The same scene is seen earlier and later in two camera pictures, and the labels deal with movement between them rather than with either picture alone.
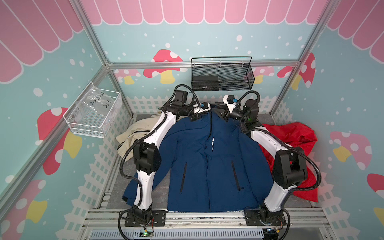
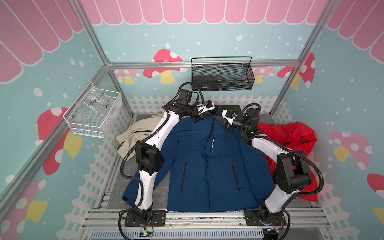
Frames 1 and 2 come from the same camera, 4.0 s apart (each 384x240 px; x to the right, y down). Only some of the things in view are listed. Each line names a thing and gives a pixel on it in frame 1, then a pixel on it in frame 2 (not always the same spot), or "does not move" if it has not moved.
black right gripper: x=225 y=114 → x=224 y=121
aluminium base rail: x=308 y=224 does not move
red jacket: x=299 y=135 does not move
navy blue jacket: x=209 y=164 does not move
